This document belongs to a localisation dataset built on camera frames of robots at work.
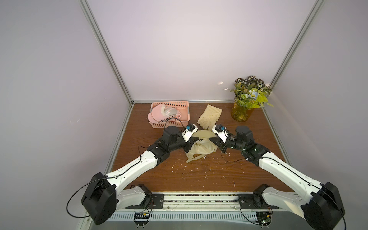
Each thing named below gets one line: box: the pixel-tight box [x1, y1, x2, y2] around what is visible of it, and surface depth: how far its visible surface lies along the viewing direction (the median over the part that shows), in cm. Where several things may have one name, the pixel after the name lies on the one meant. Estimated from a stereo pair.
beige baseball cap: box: [185, 129, 219, 164], surface depth 87 cm
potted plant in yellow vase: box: [230, 75, 274, 123], surface depth 102 cm
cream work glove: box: [197, 104, 223, 132], surface depth 112 cm
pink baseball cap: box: [147, 103, 181, 124], surface depth 107 cm
